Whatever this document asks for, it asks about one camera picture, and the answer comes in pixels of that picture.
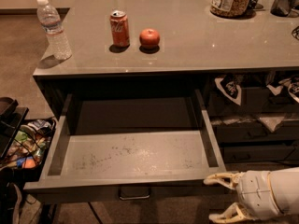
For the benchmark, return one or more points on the red apple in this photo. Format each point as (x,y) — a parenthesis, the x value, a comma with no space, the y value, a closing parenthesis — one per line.
(149,38)

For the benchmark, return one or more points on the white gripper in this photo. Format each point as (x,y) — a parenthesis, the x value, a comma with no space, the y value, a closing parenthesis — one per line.
(254,192)

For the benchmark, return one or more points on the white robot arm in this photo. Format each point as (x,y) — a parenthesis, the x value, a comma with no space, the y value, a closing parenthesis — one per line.
(285,187)

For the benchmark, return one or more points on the black tray stand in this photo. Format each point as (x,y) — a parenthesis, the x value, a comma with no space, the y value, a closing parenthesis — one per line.
(11,119)

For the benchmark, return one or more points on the grey counter cabinet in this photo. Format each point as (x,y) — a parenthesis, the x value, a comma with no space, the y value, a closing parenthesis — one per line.
(194,46)

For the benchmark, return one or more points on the grey top drawer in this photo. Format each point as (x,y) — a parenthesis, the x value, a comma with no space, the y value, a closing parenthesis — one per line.
(160,143)

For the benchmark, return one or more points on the clear plastic water bottle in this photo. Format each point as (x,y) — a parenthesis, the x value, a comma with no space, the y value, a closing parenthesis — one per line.
(51,23)

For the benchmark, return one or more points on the orange soda can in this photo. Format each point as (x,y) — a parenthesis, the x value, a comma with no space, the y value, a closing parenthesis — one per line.
(119,28)

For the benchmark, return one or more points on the bin of snack packets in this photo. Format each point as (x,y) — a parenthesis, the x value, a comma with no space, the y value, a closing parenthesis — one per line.
(30,144)

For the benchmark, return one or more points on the metal drawer handle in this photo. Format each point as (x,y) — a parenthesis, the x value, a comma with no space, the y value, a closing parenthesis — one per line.
(133,193)

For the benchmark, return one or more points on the large snack jar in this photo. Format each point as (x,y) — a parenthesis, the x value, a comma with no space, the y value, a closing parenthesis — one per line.
(229,8)

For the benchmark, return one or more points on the black white snack bag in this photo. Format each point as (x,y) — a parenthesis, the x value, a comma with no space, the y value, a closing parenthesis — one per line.
(229,88)

